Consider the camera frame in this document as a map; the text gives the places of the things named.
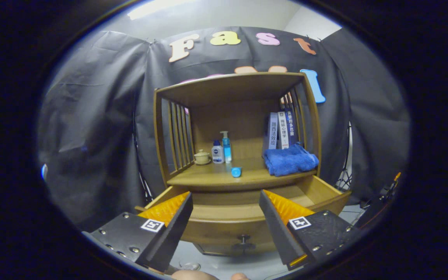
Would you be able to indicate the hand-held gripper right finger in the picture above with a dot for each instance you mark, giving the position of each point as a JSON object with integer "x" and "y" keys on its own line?
{"x": 276, "y": 225}

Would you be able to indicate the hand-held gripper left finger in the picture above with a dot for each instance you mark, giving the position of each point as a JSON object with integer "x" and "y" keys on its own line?
{"x": 173, "y": 229}

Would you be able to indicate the wooden drawer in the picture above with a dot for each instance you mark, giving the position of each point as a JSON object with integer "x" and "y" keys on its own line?
{"x": 224, "y": 229}

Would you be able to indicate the blue tube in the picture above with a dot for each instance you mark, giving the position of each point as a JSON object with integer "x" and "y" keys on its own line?
{"x": 236, "y": 172}

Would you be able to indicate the wooden cabinet countertop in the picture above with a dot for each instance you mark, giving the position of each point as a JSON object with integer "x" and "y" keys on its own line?
{"x": 208, "y": 177}

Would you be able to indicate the wooden cabinet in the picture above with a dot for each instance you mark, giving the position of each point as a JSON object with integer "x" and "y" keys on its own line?
{"x": 228, "y": 87}

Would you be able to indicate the blue folded towel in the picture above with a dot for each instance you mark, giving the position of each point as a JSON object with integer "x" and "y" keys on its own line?
{"x": 290, "y": 161}

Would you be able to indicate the cream lidded cup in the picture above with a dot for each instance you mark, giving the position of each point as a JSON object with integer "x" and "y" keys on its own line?
{"x": 202, "y": 157}

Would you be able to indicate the black light stand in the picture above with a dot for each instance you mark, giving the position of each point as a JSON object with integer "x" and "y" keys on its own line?
{"x": 344, "y": 179}

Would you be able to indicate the dark grey book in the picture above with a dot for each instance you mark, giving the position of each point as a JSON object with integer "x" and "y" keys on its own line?
{"x": 265, "y": 140}

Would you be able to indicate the white lotion bottle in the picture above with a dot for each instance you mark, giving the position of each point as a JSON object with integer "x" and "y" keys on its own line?
{"x": 217, "y": 154}

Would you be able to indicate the blue pump bottle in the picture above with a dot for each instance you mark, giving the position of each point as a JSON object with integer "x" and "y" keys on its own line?
{"x": 226, "y": 149}

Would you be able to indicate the white spine book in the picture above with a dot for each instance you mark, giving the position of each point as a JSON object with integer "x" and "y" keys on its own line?
{"x": 283, "y": 130}

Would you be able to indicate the dark blue spine book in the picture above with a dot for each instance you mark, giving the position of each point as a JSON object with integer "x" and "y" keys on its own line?
{"x": 292, "y": 126}

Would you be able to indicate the black and orange gripper device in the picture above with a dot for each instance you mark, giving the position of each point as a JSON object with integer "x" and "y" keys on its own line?
{"x": 383, "y": 194}

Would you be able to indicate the black backdrop cloth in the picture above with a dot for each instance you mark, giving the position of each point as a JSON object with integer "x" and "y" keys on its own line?
{"x": 91, "y": 136}

